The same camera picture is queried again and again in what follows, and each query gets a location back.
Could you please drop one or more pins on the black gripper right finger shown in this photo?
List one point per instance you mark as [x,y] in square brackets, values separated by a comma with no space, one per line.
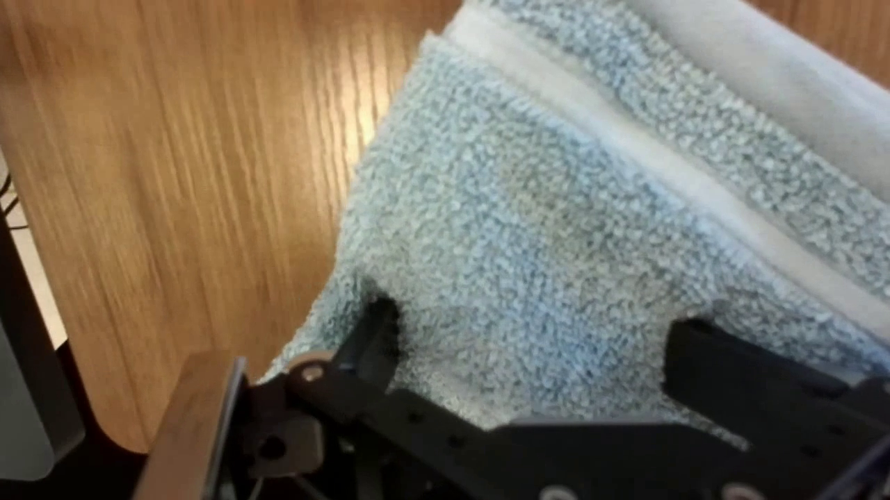
[761,379]

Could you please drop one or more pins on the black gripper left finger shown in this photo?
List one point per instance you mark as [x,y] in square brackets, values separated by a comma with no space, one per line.
[376,347]

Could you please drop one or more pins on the light blue towel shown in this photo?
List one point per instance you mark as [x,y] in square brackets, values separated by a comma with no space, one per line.
[557,230]

